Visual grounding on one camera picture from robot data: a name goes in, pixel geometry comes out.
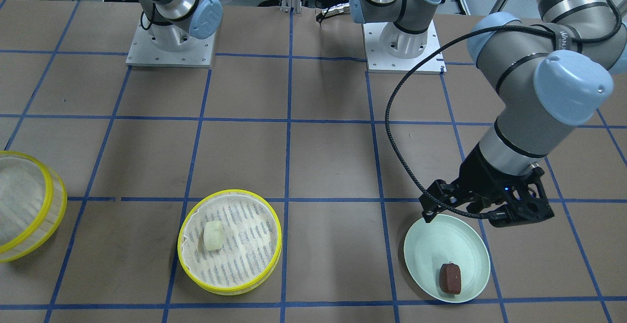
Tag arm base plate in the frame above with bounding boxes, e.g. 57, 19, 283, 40
125, 13, 217, 69
362, 21, 440, 74

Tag black braided cable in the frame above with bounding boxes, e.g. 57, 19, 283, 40
385, 24, 564, 221

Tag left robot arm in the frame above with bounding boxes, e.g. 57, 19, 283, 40
385, 0, 626, 227

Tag light green plate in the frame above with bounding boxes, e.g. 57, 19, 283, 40
403, 214, 491, 303

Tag brown steamed bun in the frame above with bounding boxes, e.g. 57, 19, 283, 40
439, 262, 462, 296

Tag white steamed bun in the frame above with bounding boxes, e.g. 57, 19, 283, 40
202, 220, 225, 251

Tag yellow steamer basket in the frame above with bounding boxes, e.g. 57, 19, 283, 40
0, 150, 68, 263
177, 189, 283, 296

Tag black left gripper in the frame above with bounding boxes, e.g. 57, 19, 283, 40
419, 146, 555, 227

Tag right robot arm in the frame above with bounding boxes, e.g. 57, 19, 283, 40
148, 0, 223, 40

